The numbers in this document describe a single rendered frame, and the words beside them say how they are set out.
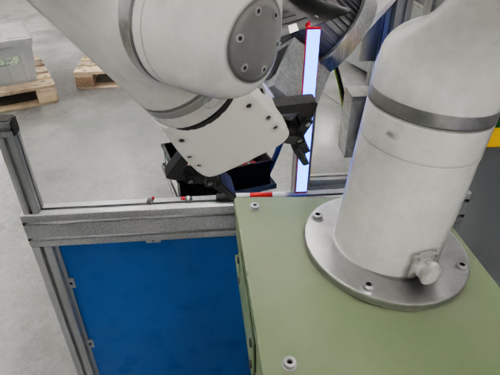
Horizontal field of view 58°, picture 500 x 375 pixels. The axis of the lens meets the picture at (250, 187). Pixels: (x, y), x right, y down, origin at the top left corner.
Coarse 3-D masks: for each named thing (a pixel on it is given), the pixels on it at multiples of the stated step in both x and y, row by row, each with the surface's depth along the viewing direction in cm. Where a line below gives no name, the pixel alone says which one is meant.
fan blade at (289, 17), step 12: (288, 0) 94; (300, 0) 94; (312, 0) 94; (288, 12) 89; (300, 12) 88; (312, 12) 87; (324, 12) 86; (336, 12) 84; (348, 12) 83; (288, 24) 86; (300, 24) 84; (312, 24) 83
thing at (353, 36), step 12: (372, 0) 110; (360, 12) 107; (372, 12) 108; (360, 24) 107; (348, 36) 107; (360, 36) 107; (336, 48) 108; (348, 48) 108; (324, 60) 110; (336, 60) 110
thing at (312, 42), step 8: (312, 32) 74; (312, 40) 75; (312, 48) 75; (312, 56) 76; (312, 64) 77; (304, 72) 78; (312, 72) 78; (304, 80) 78; (312, 80) 78; (304, 88) 79; (312, 88) 79; (304, 136) 85; (304, 168) 89; (304, 176) 90; (304, 184) 91
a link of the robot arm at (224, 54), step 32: (160, 0) 23; (192, 0) 21; (224, 0) 22; (256, 0) 23; (160, 32) 24; (192, 32) 22; (224, 32) 22; (256, 32) 24; (160, 64) 25; (192, 64) 24; (224, 64) 24; (256, 64) 25; (224, 96) 26
